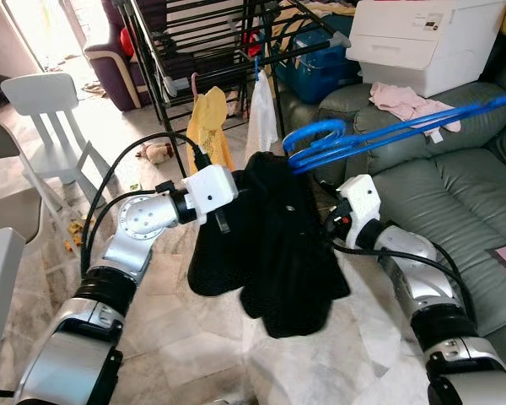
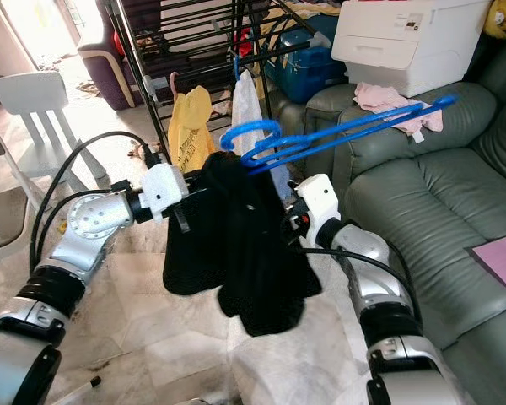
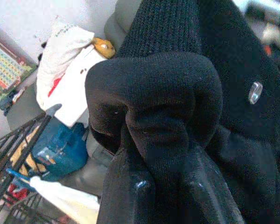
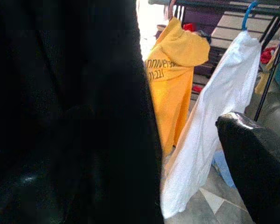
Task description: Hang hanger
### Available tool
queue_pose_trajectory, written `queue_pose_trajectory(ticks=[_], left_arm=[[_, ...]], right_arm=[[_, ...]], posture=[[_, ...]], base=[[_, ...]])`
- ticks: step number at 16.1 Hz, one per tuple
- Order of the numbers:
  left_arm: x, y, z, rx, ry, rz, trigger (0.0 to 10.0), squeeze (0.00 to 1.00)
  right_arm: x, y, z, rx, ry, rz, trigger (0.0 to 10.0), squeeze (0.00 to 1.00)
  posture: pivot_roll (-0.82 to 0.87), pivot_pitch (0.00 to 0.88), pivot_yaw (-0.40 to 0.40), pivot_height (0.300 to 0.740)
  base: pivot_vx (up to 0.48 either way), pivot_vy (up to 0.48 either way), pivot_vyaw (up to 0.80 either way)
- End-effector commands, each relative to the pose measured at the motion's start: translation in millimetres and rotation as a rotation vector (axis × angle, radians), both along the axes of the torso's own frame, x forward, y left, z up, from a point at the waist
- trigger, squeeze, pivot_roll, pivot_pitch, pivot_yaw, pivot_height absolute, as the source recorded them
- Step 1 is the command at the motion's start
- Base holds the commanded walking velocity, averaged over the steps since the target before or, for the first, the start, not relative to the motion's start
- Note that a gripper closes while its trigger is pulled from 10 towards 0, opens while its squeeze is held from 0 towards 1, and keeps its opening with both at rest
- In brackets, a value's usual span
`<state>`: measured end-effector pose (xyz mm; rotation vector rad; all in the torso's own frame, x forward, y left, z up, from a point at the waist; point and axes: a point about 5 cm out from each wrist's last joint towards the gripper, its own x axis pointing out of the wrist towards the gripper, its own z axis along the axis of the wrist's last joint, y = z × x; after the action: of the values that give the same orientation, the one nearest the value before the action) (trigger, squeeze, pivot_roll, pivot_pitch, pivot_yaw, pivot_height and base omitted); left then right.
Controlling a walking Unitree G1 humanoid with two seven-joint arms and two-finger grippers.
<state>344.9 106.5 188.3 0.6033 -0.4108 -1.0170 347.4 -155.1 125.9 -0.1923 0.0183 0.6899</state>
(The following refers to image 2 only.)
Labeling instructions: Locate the black garment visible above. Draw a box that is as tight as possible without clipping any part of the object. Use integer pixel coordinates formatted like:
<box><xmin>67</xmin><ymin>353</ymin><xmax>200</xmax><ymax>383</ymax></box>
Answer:
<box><xmin>162</xmin><ymin>151</ymin><xmax>325</xmax><ymax>338</ymax></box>

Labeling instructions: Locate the small beige plush toy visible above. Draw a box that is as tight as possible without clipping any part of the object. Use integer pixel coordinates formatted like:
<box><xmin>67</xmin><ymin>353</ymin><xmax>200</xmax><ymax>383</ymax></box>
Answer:
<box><xmin>131</xmin><ymin>141</ymin><xmax>161</xmax><ymax>163</ymax></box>

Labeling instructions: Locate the yellow shirt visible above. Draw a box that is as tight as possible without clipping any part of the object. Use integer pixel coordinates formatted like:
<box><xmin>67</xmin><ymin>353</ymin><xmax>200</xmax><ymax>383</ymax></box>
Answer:
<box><xmin>168</xmin><ymin>85</ymin><xmax>218</xmax><ymax>176</ymax></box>

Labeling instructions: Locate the white shirt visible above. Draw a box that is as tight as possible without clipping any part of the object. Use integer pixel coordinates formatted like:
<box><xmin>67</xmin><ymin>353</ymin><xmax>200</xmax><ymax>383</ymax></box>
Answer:
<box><xmin>231</xmin><ymin>69</ymin><xmax>289</xmax><ymax>202</ymax></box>

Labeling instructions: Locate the green leather sofa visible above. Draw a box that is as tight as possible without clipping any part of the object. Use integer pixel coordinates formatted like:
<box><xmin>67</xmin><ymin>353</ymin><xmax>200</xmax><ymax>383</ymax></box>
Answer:
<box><xmin>263</xmin><ymin>46</ymin><xmax>506</xmax><ymax>405</ymax></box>

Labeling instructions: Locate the black metal drying rack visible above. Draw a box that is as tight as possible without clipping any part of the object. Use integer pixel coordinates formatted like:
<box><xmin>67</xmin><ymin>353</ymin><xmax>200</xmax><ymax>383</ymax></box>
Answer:
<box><xmin>104</xmin><ymin>0</ymin><xmax>336</xmax><ymax>174</ymax></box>

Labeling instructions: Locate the pink cloth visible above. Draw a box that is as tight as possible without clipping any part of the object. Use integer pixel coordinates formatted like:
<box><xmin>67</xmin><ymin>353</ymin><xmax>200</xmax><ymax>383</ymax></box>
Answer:
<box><xmin>352</xmin><ymin>81</ymin><xmax>445</xmax><ymax>138</ymax></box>

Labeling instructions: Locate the blue storage box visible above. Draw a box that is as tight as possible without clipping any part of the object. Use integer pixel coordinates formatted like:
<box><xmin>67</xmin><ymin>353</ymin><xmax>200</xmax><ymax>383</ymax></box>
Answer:
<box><xmin>264</xmin><ymin>24</ymin><xmax>348</xmax><ymax>105</ymax></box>

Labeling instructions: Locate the purple armchair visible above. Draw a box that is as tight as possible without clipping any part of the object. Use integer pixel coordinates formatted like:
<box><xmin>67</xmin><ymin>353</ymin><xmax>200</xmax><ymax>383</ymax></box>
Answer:
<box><xmin>77</xmin><ymin>0</ymin><xmax>143</xmax><ymax>112</ymax></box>

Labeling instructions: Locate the light blue kids chair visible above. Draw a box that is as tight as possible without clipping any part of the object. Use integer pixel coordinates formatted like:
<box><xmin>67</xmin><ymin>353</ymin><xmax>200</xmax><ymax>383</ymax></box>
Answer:
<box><xmin>0</xmin><ymin>71</ymin><xmax>100</xmax><ymax>185</ymax></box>

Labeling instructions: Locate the pink paper sheet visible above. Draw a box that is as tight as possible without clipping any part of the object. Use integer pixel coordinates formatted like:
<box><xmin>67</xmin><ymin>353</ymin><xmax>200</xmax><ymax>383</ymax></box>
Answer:
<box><xmin>467</xmin><ymin>240</ymin><xmax>506</xmax><ymax>302</ymax></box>

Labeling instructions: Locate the yellow plush toy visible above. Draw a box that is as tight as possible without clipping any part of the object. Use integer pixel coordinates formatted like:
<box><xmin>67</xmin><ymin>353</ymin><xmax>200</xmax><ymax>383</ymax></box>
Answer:
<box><xmin>482</xmin><ymin>0</ymin><xmax>506</xmax><ymax>40</ymax></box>

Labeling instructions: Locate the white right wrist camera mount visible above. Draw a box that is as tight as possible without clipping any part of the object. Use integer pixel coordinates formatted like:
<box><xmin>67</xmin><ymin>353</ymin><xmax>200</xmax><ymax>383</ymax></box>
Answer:
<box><xmin>294</xmin><ymin>172</ymin><xmax>341</xmax><ymax>246</ymax></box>

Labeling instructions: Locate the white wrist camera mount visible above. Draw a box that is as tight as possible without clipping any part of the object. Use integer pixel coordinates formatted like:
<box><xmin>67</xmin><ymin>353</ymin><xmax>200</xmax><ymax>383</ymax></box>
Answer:
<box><xmin>138</xmin><ymin>162</ymin><xmax>191</xmax><ymax>223</ymax></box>
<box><xmin>294</xmin><ymin>172</ymin><xmax>341</xmax><ymax>246</ymax></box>

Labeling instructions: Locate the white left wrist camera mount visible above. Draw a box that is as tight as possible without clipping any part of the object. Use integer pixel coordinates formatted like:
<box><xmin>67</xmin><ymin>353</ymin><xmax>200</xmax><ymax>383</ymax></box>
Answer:
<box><xmin>138</xmin><ymin>162</ymin><xmax>191</xmax><ymax>223</ymax></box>

